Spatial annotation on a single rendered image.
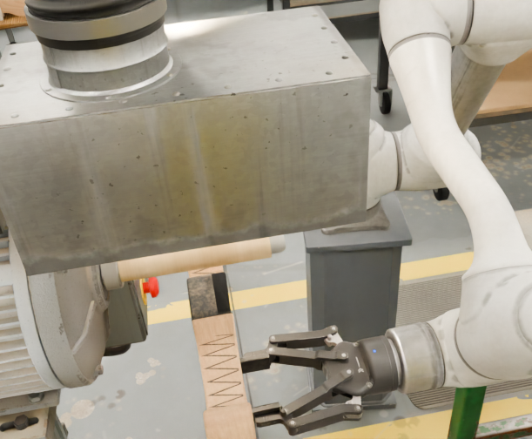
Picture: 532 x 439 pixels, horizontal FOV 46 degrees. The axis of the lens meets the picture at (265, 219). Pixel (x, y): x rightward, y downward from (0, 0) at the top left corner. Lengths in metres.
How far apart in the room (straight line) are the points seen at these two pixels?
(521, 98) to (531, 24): 1.89
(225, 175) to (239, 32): 0.15
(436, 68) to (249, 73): 0.55
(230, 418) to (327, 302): 1.20
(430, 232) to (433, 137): 1.89
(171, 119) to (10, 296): 0.27
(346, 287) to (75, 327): 1.15
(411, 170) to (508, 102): 1.43
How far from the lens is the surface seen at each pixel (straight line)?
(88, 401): 2.30
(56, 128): 0.49
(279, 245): 0.76
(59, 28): 0.49
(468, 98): 1.34
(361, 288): 1.76
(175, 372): 2.30
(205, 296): 0.69
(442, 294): 2.53
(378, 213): 1.70
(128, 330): 1.11
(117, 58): 0.50
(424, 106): 1.00
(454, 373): 0.88
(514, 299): 0.71
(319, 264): 1.69
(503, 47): 1.16
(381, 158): 1.58
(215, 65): 0.53
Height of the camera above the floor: 1.73
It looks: 37 degrees down
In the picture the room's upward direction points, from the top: 5 degrees counter-clockwise
